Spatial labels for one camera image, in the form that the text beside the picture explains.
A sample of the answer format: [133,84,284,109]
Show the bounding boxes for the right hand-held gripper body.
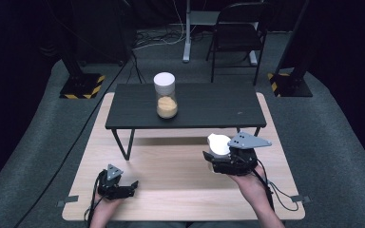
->
[210,131,273,177]

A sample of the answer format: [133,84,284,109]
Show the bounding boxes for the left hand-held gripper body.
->
[96,163,126,200]

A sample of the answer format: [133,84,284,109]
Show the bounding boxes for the white round container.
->
[206,133,233,157]

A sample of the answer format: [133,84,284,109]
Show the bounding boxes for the person's left hand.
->
[92,193,125,217]

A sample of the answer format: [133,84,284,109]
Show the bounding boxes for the person's right hand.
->
[227,164,271,210]

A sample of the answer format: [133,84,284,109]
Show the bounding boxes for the grey tape strip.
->
[290,195,312,204]
[56,195,80,208]

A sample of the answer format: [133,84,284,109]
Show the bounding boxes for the small black table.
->
[105,83,267,162]

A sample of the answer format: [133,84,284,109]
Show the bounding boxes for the clear jar with white lid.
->
[153,71,179,120]

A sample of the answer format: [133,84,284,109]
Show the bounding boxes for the black stand with striped base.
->
[58,28,106,100]
[267,0,314,98]

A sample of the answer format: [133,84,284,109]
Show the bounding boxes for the black folding chair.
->
[205,2,269,86]

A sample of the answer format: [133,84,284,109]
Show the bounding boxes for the left hand-held gripper cable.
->
[84,171,105,228]

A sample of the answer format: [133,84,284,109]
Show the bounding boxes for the hand-held gripper cable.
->
[84,171,105,228]
[256,159,300,212]

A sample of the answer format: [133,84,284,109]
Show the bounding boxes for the long black floor cable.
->
[12,51,138,228]

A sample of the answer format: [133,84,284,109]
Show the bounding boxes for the right hand-held gripper cable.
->
[256,159,300,212]

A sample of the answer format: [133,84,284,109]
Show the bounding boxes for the white desk frame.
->
[182,0,261,67]

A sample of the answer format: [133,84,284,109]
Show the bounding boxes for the bundle of floor cables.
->
[132,27,188,51]

